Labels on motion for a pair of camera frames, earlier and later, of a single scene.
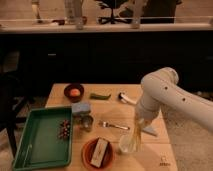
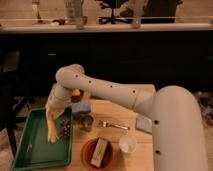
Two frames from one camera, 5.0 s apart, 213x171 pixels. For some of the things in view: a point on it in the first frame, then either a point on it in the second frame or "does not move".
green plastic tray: [39, 145] does not move
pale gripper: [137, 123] → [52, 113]
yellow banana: [137, 137] → [52, 136]
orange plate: [87, 154] does not move
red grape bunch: [64, 129] does not move
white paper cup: [126, 142] does not move
